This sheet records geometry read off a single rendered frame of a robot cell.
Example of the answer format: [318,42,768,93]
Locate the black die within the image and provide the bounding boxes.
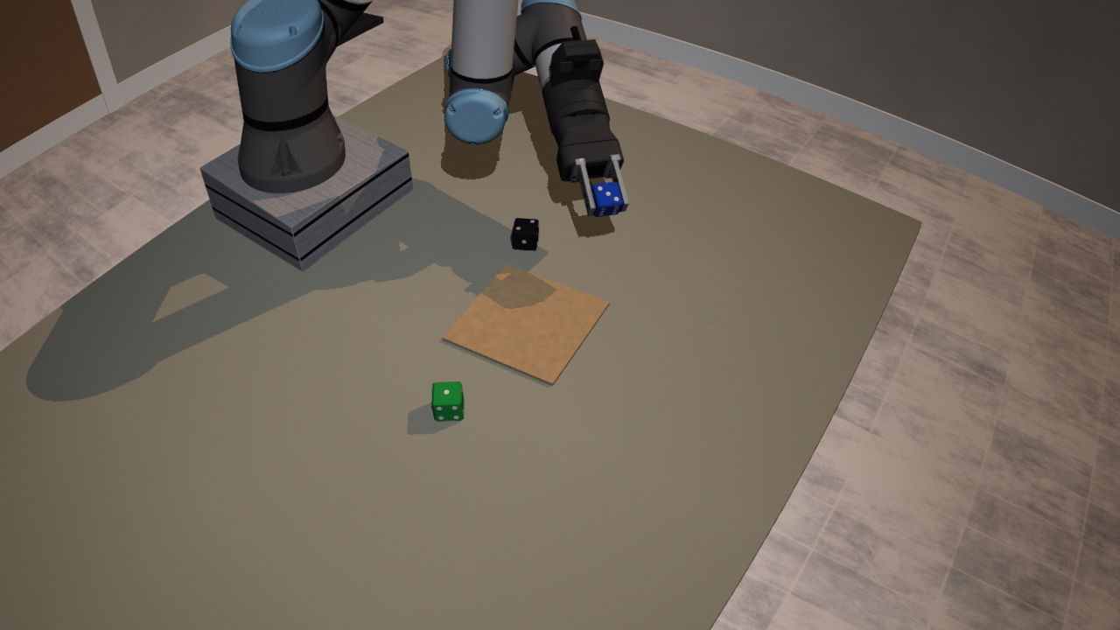
[512,217,539,250]

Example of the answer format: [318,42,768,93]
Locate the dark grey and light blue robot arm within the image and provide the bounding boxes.
[230,0,587,193]

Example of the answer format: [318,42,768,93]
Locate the tan flat mat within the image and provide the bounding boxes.
[444,265,610,386]

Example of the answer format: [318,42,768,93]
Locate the green die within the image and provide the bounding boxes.
[431,381,464,421]

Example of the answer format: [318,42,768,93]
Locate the blue die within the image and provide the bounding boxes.
[592,182,623,217]

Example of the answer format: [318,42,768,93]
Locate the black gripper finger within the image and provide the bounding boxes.
[604,154,629,212]
[570,158,598,216]

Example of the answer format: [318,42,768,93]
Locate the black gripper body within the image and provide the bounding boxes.
[535,26,624,182]

